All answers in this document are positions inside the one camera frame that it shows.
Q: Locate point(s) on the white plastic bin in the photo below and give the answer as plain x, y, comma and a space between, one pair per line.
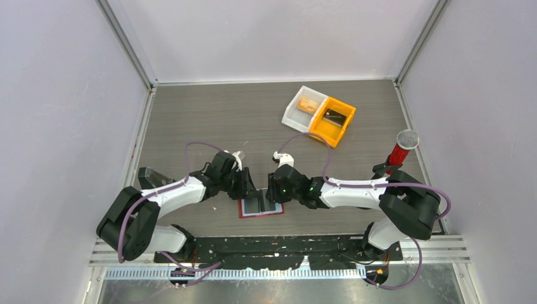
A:
300, 120

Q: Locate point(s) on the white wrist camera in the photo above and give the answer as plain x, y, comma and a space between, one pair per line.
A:
238, 158
282, 159

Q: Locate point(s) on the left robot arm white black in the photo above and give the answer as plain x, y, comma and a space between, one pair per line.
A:
130, 224

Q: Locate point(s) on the black card in orange bin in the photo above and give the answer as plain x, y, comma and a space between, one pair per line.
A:
334, 117

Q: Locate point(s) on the red card holder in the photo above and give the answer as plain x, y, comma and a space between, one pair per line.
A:
260, 214

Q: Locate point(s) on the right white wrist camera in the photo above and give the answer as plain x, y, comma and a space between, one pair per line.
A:
282, 159

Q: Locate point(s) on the aluminium front rail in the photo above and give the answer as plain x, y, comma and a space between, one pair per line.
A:
443, 249

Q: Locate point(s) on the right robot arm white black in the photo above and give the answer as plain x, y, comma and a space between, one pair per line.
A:
409, 207

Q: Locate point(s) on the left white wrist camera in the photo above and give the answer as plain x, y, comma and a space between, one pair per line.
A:
238, 158

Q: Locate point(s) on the orange plastic bin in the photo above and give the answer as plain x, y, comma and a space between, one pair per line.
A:
330, 133

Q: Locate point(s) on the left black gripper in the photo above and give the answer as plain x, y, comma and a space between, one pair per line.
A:
246, 189

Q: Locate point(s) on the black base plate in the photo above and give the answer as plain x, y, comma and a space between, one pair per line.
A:
325, 252

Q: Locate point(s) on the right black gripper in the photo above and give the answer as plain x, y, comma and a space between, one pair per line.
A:
273, 193

